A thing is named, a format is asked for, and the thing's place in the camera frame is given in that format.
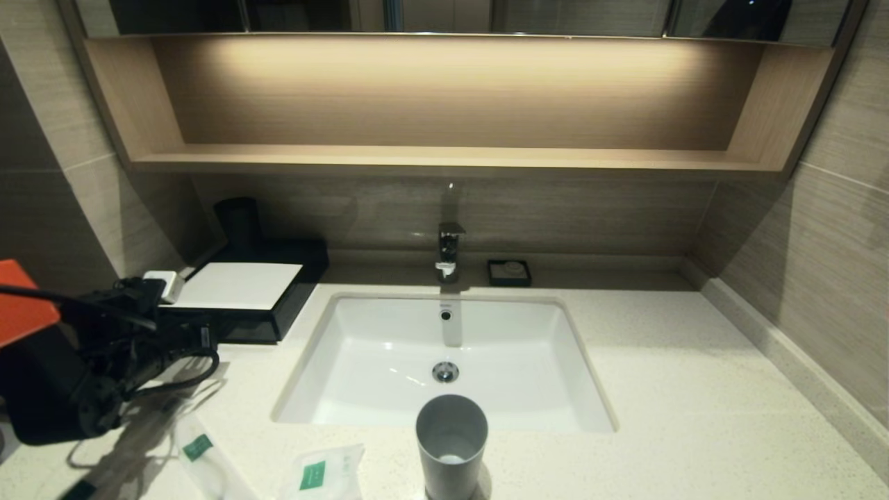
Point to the chrome sink faucet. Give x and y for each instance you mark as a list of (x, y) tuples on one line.
[(449, 250)]

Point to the grey tumbler cup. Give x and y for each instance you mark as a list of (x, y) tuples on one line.
[(451, 430)]

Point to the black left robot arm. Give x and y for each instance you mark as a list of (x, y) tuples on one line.
[(42, 389)]

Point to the mirror cabinet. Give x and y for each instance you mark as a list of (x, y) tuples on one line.
[(555, 17)]

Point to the white toothbrush packet green label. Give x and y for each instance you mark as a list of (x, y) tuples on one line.
[(198, 448), (80, 492)]

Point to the black soap dish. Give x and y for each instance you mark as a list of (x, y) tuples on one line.
[(494, 278)]

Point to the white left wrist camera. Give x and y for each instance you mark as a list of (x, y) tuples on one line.
[(165, 286)]

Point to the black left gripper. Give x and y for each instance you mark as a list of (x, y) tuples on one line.
[(187, 344)]

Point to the square white sachet green label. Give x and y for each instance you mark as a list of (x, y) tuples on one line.
[(312, 476)]

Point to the white ceramic sink basin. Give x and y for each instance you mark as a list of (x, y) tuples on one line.
[(375, 375)]

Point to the beige soap bar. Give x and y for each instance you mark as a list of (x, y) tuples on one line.
[(514, 267)]

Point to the wooden wall shelf niche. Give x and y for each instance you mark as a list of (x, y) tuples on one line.
[(444, 160)]

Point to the black tray box white lid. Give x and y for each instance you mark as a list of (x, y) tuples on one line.
[(243, 285)]

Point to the black box drawer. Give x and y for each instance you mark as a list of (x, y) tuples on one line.
[(246, 328)]

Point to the black cylindrical cup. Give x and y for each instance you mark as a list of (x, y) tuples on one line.
[(238, 222)]

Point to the chrome sink drain stopper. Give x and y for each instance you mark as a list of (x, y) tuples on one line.
[(445, 372)]

